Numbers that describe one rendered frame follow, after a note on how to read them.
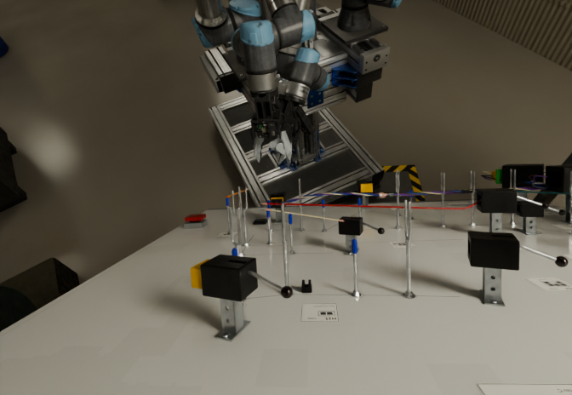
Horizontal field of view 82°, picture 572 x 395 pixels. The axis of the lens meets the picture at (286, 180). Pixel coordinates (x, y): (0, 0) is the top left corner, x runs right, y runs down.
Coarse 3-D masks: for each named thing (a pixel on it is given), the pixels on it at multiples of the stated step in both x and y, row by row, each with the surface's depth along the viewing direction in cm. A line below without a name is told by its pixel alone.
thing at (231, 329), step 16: (224, 256) 43; (240, 256) 42; (208, 272) 40; (224, 272) 39; (240, 272) 38; (256, 272) 42; (208, 288) 40; (224, 288) 39; (240, 288) 38; (256, 288) 42; (288, 288) 38; (224, 304) 41; (240, 304) 41; (224, 320) 41; (240, 320) 41; (224, 336) 40
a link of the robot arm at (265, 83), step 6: (276, 72) 80; (252, 78) 78; (258, 78) 78; (264, 78) 78; (270, 78) 78; (276, 78) 81; (252, 84) 79; (258, 84) 78; (264, 84) 78; (270, 84) 79; (276, 84) 80; (252, 90) 80; (258, 90) 79; (264, 90) 79; (270, 90) 80
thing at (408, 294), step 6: (408, 204) 46; (408, 210) 46; (408, 240) 47; (408, 246) 47; (408, 252) 48; (408, 258) 48; (408, 264) 48; (408, 270) 48; (408, 276) 48; (408, 282) 48; (408, 288) 48; (408, 294) 48; (414, 294) 49
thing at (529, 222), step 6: (522, 204) 75; (528, 204) 75; (534, 204) 75; (522, 210) 75; (528, 210) 75; (534, 210) 75; (540, 210) 74; (558, 210) 75; (564, 210) 74; (522, 216) 76; (528, 216) 75; (534, 216) 75; (540, 216) 74; (528, 222) 76; (534, 222) 76; (528, 228) 76; (534, 228) 76; (528, 234) 75; (534, 234) 75
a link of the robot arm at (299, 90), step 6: (288, 84) 104; (294, 84) 102; (300, 84) 102; (288, 90) 103; (294, 90) 102; (300, 90) 102; (306, 90) 103; (294, 96) 103; (300, 96) 103; (306, 96) 105
